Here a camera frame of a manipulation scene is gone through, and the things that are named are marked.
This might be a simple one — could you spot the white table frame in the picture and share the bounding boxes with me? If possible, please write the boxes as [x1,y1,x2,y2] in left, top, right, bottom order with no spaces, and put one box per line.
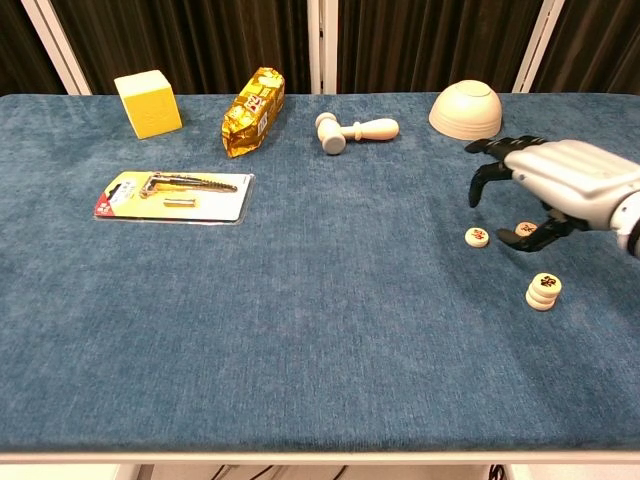
[0,449,640,480]

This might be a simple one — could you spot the blue table cloth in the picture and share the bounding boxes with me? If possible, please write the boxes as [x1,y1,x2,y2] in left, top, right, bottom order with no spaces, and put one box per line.
[0,92,640,454]

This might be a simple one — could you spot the wooden toy mallet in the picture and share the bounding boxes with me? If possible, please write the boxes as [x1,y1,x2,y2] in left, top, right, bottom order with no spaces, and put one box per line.
[314,112,401,156]

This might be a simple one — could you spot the yellow cube block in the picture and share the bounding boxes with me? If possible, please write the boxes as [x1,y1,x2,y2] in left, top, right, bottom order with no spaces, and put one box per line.
[113,69,184,141]

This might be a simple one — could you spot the gold foil snack packet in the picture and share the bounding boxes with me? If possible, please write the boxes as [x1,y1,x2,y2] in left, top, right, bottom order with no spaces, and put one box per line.
[221,66,287,160]

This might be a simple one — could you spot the razor blister pack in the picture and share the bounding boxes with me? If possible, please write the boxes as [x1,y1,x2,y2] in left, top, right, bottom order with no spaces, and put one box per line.
[92,170,257,227]

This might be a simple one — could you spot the dark pleated curtain panel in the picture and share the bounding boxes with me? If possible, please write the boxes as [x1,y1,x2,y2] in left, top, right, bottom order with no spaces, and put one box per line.
[534,0,640,94]
[49,0,311,95]
[0,0,69,99]
[337,0,546,94]

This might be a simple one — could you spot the white screen frame post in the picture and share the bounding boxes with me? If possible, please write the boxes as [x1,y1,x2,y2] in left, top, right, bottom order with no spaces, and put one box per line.
[306,0,340,95]
[511,0,567,94]
[19,0,94,96]

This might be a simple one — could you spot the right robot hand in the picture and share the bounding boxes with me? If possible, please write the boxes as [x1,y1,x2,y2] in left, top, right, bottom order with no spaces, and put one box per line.
[464,134,640,254]

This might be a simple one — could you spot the beige upturned bowl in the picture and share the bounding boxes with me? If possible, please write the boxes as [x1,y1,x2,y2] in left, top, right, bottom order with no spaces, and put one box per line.
[428,79,504,142]

